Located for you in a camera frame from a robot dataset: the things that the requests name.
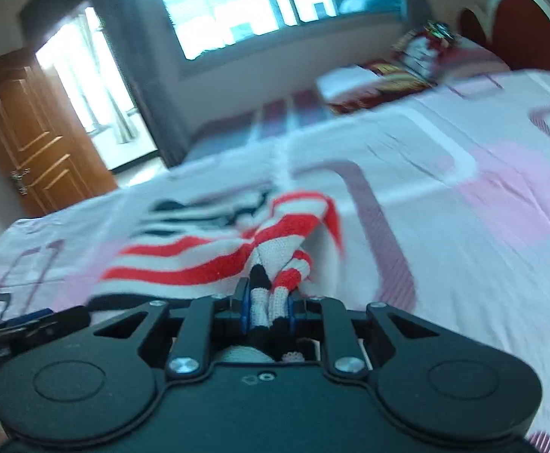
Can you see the white sheer curtain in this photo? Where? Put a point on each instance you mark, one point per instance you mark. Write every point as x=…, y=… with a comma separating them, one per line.
x=105, y=75

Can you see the grey curtain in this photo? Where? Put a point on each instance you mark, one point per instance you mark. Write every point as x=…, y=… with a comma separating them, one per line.
x=143, y=71

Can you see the red gold folded blanket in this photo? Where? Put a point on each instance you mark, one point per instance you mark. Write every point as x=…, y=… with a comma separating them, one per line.
x=393, y=85

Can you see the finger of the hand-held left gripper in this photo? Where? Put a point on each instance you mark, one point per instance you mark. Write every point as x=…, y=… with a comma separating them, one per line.
x=27, y=318
x=63, y=323

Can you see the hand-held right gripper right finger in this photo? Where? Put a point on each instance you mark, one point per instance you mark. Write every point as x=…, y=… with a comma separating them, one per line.
x=292, y=314

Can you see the wooden door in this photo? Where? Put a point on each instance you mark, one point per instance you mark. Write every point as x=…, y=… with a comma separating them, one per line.
x=34, y=137

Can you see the white folded cloth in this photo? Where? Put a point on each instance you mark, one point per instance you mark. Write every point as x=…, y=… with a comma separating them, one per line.
x=345, y=82

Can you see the red black white striped sweater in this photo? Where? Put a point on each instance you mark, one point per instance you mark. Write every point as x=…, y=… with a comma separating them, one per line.
x=195, y=255

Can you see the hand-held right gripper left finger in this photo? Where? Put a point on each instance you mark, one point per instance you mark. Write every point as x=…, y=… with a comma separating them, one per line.
x=243, y=309

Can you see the red printed pillow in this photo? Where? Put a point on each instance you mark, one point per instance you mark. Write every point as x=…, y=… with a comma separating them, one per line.
x=421, y=52

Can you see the large glass window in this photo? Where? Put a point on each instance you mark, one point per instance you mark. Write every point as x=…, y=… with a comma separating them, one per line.
x=246, y=4

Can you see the teal cloth behind window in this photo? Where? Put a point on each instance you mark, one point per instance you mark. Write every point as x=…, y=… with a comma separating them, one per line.
x=374, y=1

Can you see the pink white patterned bed quilt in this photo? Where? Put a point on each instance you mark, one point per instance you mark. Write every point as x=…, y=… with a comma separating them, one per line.
x=468, y=207

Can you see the purple striped bed sheet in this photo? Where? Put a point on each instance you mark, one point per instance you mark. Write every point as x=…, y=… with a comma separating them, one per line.
x=261, y=122

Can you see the red white-trimmed headboard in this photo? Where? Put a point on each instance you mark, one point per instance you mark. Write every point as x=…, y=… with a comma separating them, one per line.
x=529, y=23

